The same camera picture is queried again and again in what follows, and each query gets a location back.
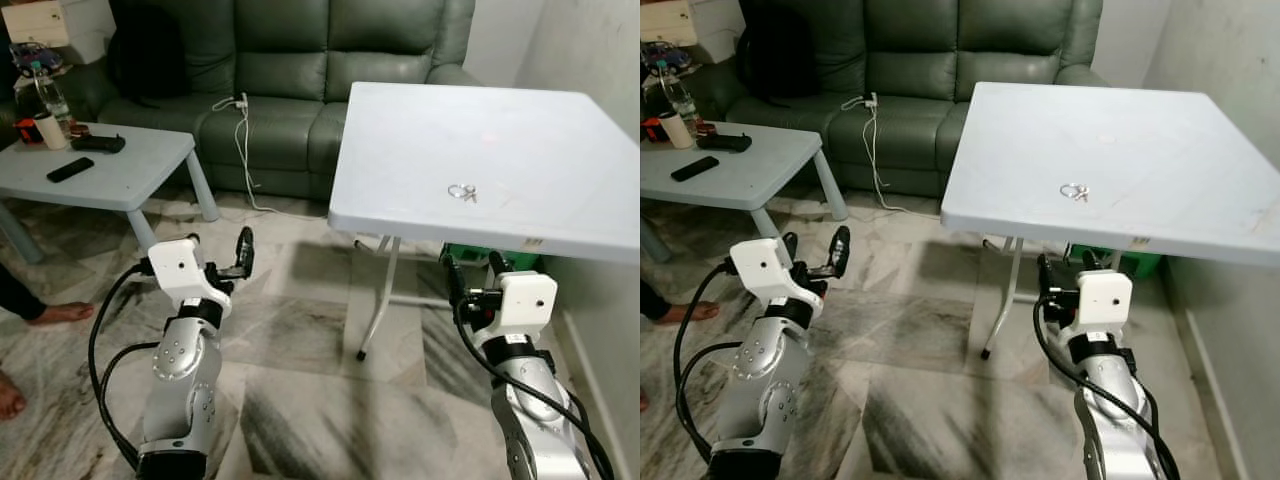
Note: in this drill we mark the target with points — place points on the black backpack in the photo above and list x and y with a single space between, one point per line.
145 55
775 50

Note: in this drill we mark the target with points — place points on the grey low plastic table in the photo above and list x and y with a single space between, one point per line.
760 165
120 170

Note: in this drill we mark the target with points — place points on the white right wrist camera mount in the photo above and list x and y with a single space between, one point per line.
527 300
1105 300

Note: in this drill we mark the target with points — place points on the person leg dark trousers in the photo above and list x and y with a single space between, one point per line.
652 303
15 295

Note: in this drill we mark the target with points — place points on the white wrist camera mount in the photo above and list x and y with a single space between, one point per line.
760 265
180 268
527 300
1105 300

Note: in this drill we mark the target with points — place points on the white folding table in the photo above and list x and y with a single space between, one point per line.
1100 140
480 140

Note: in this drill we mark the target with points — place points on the black remote control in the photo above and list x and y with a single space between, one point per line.
695 169
70 170

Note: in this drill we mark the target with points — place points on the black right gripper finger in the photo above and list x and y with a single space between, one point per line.
1090 262
455 280
500 266
1047 277

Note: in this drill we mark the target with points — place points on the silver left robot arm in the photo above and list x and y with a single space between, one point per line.
185 370
765 375

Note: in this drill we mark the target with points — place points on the green leather sofa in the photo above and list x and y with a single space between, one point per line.
290 120
920 110

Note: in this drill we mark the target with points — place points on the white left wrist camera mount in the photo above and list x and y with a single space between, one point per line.
760 265
180 268

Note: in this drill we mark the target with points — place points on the person bare foot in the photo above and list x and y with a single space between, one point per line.
65 313
692 312
10 395

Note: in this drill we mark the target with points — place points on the black flat case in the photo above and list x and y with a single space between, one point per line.
725 142
98 144

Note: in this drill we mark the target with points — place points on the clear plastic bottle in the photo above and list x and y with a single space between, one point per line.
52 100
680 100

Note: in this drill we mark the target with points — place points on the green plastic crate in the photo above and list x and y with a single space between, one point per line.
475 255
1140 262

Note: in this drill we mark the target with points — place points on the blue patterned bag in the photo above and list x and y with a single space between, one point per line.
30 55
665 55

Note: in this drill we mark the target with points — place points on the light wooden box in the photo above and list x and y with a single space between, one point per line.
665 22
35 22

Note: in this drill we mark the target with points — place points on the small red object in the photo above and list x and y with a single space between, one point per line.
650 130
25 132

